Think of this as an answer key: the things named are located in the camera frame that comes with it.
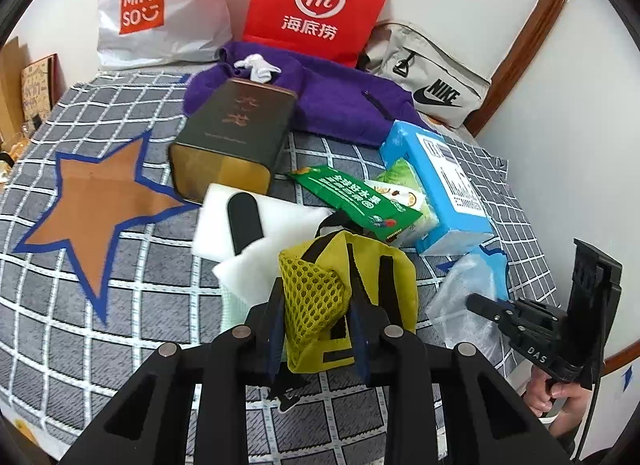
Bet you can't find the green snack packet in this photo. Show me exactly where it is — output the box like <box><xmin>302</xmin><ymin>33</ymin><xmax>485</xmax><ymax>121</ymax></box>
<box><xmin>287</xmin><ymin>165</ymin><xmax>423</xmax><ymax>245</ymax></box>

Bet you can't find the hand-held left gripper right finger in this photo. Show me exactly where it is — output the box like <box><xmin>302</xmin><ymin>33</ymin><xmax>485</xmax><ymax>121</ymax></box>
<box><xmin>347</xmin><ymin>302</ymin><xmax>576</xmax><ymax>465</ymax></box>

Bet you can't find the person's right hand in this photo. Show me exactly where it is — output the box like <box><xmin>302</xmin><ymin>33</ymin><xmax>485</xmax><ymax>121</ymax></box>
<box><xmin>522</xmin><ymin>372</ymin><xmax>596</xmax><ymax>426</ymax></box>

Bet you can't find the white plastic shopping bag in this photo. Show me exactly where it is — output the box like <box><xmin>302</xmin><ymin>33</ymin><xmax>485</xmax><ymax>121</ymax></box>
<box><xmin>96</xmin><ymin>0</ymin><xmax>233</xmax><ymax>70</ymax></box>

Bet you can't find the blue tissue pack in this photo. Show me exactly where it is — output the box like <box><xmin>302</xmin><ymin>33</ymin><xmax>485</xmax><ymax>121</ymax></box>
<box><xmin>378</xmin><ymin>120</ymin><xmax>496</xmax><ymax>257</ymax></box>

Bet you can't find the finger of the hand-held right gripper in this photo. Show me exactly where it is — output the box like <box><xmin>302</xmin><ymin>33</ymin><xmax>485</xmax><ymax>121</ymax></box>
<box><xmin>466</xmin><ymin>293</ymin><xmax>518</xmax><ymax>333</ymax></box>

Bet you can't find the clear plastic bag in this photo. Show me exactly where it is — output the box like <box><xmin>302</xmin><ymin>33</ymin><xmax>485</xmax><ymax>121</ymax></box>
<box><xmin>426</xmin><ymin>252</ymin><xmax>508</xmax><ymax>371</ymax></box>

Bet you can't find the white foam block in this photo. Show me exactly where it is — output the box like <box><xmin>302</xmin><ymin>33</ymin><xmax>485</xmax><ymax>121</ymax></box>
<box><xmin>192</xmin><ymin>183</ymin><xmax>333</xmax><ymax>263</ymax></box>

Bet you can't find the yellow mesh bag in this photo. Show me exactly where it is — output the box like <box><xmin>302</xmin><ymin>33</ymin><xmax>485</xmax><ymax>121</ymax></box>
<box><xmin>277</xmin><ymin>212</ymin><xmax>420</xmax><ymax>375</ymax></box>

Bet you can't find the black oval pad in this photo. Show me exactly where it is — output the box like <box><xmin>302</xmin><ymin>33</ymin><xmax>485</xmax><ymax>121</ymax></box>
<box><xmin>226</xmin><ymin>192</ymin><xmax>265</xmax><ymax>256</ymax></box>

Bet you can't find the black cable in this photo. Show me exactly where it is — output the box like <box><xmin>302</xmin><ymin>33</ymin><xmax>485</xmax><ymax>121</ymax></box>
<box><xmin>572</xmin><ymin>335</ymin><xmax>608</xmax><ymax>463</ymax></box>

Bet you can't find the patterned gift box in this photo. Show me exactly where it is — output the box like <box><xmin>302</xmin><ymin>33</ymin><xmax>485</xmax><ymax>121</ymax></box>
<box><xmin>20</xmin><ymin>55</ymin><xmax>62</xmax><ymax>122</ymax></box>

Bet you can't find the white foam sheet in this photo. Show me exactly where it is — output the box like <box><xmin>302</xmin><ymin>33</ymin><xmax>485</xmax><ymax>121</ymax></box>
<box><xmin>211</xmin><ymin>237</ymin><xmax>288</xmax><ymax>306</ymax></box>

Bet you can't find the brown wooden frame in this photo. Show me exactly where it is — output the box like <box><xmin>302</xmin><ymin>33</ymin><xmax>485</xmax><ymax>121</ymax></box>
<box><xmin>470</xmin><ymin>0</ymin><xmax>581</xmax><ymax>138</ymax></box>

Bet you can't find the grey checked bed sheet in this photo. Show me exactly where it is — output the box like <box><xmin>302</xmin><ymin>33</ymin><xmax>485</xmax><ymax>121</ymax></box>
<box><xmin>0</xmin><ymin>70</ymin><xmax>521</xmax><ymax>465</ymax></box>

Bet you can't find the dark rectangular tin box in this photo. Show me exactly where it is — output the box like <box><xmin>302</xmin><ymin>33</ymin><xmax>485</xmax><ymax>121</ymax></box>
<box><xmin>168</xmin><ymin>77</ymin><xmax>299</xmax><ymax>196</ymax></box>

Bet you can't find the wooden slatted furniture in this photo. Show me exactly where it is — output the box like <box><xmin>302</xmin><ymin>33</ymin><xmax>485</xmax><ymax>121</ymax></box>
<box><xmin>0</xmin><ymin>37</ymin><xmax>27</xmax><ymax>143</ymax></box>

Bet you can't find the purple towel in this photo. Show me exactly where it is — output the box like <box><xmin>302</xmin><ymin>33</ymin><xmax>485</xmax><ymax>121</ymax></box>
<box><xmin>182</xmin><ymin>41</ymin><xmax>436</xmax><ymax>148</ymax></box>

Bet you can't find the green tissue pack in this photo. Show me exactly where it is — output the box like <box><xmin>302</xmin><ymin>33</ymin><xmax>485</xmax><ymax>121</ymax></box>
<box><xmin>372</xmin><ymin>157</ymin><xmax>441</xmax><ymax>248</ymax></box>

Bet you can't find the grey sling bag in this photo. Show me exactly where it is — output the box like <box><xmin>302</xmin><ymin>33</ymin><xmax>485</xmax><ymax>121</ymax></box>
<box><xmin>362</xmin><ymin>21</ymin><xmax>493</xmax><ymax>130</ymax></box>

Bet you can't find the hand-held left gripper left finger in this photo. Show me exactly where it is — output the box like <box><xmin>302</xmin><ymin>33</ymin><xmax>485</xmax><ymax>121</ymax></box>
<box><xmin>60</xmin><ymin>277</ymin><xmax>312</xmax><ymax>465</ymax></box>

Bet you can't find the brown star mat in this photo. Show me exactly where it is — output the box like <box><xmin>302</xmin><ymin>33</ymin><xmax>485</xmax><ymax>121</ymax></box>
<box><xmin>12</xmin><ymin>130</ymin><xmax>198</xmax><ymax>328</ymax></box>

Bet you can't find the white cloth scrap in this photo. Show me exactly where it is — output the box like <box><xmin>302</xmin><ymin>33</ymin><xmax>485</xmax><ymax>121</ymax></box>
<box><xmin>234</xmin><ymin>54</ymin><xmax>283</xmax><ymax>83</ymax></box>

